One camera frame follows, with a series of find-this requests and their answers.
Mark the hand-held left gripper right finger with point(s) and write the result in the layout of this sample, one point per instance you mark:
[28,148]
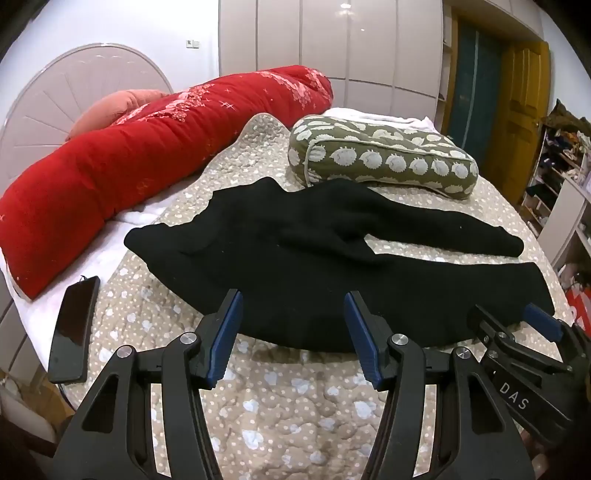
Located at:
[360,334]

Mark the pink pillow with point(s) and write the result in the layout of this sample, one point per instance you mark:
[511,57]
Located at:
[111,108]

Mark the white bed sheet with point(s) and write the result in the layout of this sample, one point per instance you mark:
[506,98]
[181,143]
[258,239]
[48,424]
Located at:
[115,249]

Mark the yellow wooden door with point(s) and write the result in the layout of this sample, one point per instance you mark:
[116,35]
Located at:
[524,106]

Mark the beige dotted quilted blanket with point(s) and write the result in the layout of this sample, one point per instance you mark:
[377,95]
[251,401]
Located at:
[286,406]

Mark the black smartphone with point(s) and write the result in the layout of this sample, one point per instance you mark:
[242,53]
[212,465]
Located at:
[74,327]

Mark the red white bag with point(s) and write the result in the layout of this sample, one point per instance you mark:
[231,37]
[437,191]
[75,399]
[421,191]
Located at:
[579,309]

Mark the cluttered white shelf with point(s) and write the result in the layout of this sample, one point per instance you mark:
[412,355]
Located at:
[561,184]

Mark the white folded blanket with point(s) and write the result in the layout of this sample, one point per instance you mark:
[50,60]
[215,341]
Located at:
[383,117]

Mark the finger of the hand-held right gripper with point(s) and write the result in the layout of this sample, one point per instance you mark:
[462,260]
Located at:
[542,321]
[489,330]

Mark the red floral quilt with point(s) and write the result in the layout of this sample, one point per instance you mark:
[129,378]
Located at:
[138,147]

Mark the white glossy wardrobe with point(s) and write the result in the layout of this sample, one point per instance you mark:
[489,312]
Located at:
[332,41]

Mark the white round headboard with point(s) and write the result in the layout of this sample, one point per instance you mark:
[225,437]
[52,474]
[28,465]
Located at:
[60,101]

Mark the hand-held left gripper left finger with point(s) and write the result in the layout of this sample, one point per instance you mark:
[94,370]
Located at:
[225,334]

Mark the green white patterned pillow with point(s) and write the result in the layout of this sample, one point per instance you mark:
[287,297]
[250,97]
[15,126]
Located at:
[383,157]

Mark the black pants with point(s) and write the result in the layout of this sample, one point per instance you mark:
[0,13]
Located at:
[286,258]

